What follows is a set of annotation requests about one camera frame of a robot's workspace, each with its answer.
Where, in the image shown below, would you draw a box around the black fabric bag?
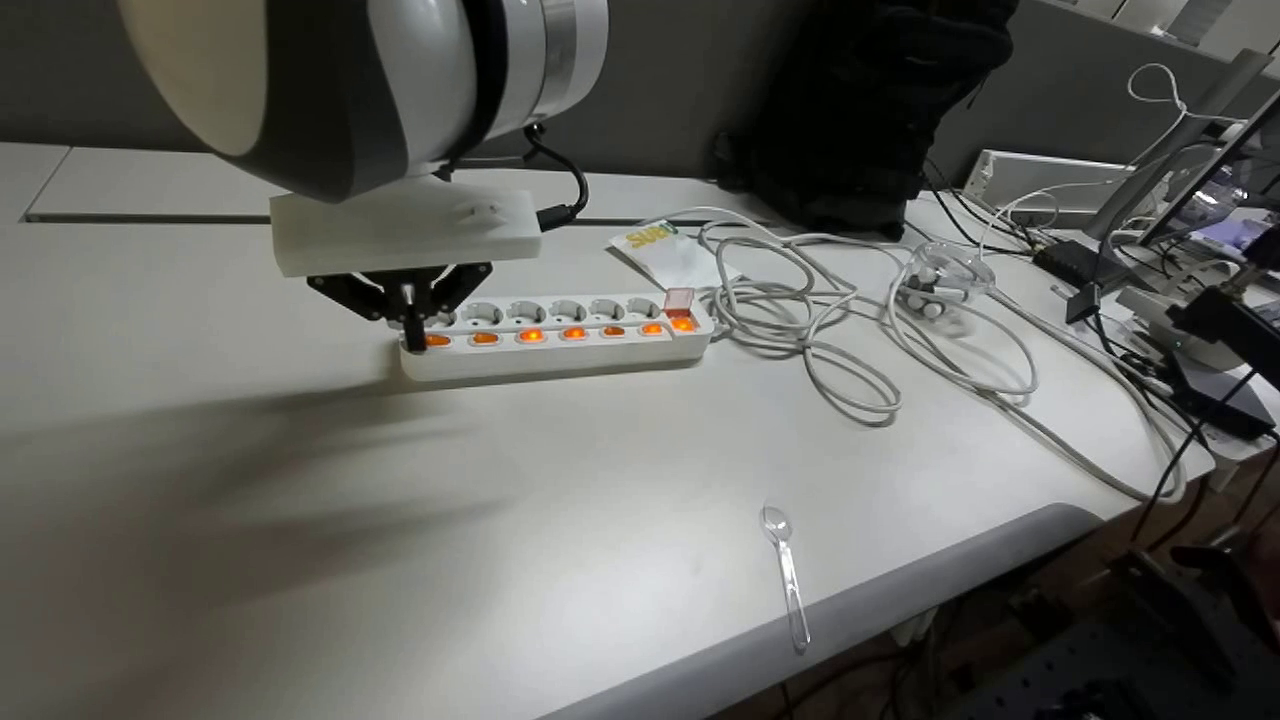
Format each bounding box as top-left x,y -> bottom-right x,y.
707,0 -> 1022,239

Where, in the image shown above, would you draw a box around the black cable bundle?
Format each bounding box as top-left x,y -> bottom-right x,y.
1082,296 -> 1280,553

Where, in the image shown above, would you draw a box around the white power cable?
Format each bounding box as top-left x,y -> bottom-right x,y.
691,212 -> 1191,506

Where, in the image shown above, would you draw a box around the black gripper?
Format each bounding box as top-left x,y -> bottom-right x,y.
303,260 -> 494,354

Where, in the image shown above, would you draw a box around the white paper label yellow print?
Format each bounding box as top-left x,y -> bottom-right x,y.
606,216 -> 713,293

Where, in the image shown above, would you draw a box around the clear plastic spoon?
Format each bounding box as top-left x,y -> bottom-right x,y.
754,498 -> 816,657

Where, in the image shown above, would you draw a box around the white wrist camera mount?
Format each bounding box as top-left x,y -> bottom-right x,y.
267,177 -> 547,280

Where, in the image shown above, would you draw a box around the white flat box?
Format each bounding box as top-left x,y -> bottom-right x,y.
954,142 -> 1139,226

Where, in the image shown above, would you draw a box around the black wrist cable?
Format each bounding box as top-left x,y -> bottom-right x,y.
521,119 -> 590,230

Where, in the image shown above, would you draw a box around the thin white cable loop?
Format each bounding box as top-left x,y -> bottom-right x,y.
1118,54 -> 1196,128

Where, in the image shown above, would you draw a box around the white power strip orange switches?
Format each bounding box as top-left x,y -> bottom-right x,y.
396,287 -> 717,391

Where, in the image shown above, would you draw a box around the black clamp device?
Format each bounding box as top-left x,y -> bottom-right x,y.
1167,285 -> 1280,391

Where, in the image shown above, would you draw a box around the clear plastic bag with plug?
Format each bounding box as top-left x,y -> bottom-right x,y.
887,239 -> 999,335

